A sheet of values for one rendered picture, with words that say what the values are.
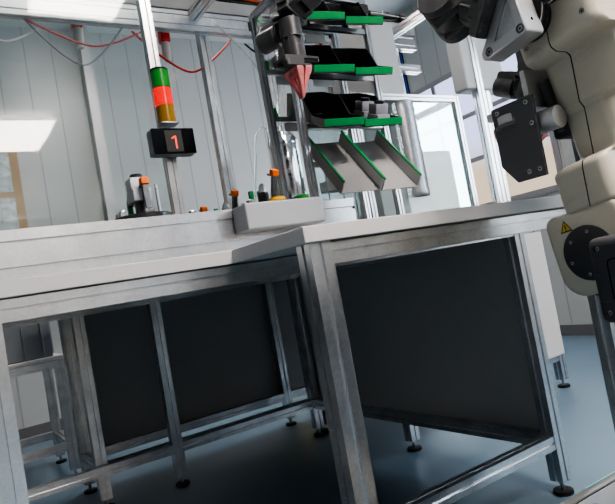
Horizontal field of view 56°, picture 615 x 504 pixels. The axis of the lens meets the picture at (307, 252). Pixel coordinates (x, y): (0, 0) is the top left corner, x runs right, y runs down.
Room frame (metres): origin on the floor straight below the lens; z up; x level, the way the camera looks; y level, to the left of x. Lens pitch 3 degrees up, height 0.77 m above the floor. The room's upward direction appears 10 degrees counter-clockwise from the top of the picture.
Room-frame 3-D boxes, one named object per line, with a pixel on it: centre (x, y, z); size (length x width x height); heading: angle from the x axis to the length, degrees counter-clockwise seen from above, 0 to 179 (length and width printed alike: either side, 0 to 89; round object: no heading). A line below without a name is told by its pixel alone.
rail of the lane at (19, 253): (1.32, 0.24, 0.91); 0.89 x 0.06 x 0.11; 123
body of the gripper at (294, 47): (1.46, -0.06, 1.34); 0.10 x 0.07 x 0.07; 123
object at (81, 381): (3.11, 0.17, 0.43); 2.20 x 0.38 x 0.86; 123
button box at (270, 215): (1.37, 0.05, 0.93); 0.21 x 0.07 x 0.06; 123
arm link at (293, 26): (1.46, -0.05, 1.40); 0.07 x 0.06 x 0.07; 51
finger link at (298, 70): (1.46, -0.07, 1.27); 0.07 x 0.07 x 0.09; 33
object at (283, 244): (1.52, -0.20, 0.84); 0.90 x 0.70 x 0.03; 122
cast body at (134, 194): (1.42, 0.38, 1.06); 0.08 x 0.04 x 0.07; 32
